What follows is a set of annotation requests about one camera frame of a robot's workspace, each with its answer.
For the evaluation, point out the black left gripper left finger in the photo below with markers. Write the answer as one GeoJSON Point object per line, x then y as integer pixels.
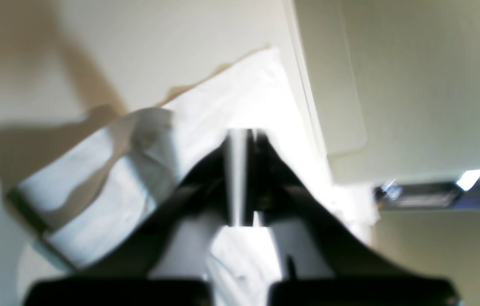
{"type": "Point", "coordinates": [163, 261]}

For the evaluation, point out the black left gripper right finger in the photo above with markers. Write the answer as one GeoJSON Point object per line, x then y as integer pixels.
{"type": "Point", "coordinates": [322, 262]}

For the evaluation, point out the white T-shirt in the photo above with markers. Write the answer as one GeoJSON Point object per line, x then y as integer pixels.
{"type": "Point", "coordinates": [92, 197]}

